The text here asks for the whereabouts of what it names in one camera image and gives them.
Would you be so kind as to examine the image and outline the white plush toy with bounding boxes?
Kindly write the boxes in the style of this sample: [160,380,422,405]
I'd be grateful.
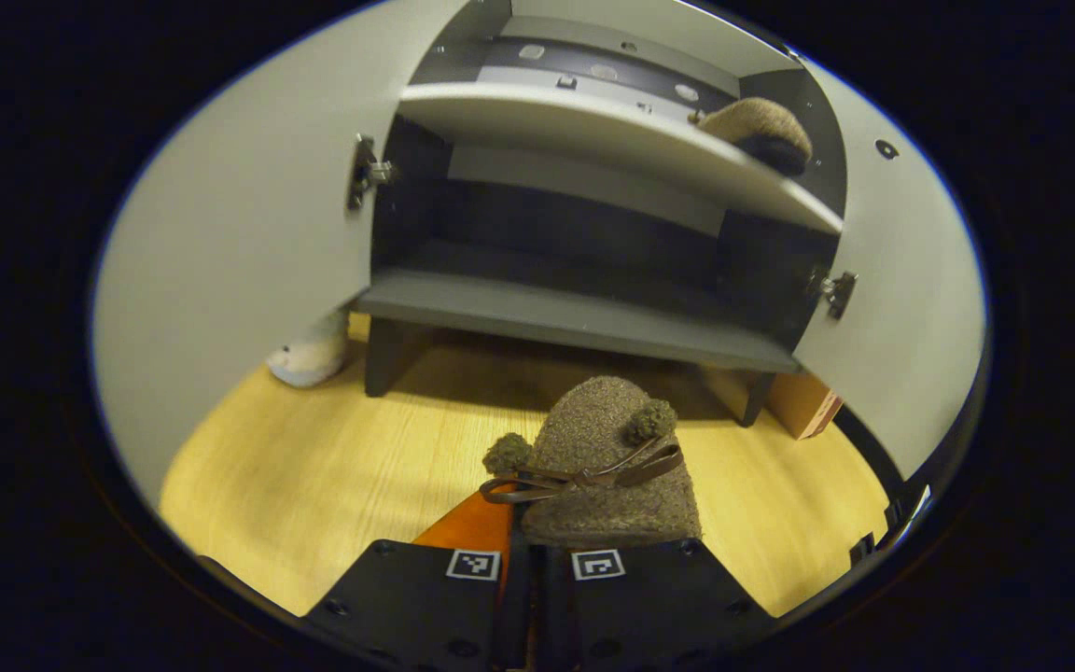
[265,311,352,389]

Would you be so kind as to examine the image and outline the white cabinet door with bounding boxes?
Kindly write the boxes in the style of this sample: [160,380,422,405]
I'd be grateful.
[785,56,988,482]
[92,0,468,505]

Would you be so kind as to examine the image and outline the brown fuzzy shoe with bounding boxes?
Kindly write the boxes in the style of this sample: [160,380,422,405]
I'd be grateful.
[694,97,815,178]
[480,375,704,550]

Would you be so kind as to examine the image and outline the brown white box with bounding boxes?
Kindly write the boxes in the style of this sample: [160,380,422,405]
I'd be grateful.
[765,371,844,441]

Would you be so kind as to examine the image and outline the white grey shoe cabinet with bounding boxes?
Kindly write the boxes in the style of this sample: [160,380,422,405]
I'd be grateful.
[351,0,851,428]

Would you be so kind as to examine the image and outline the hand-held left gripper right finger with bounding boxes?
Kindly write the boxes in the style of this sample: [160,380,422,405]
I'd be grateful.
[536,538,778,672]

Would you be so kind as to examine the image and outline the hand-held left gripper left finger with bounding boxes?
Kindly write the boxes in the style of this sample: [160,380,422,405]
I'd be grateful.
[302,485,514,672]

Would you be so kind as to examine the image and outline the metal door hinge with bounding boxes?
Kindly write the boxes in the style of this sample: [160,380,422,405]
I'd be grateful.
[347,133,397,212]
[819,270,860,321]

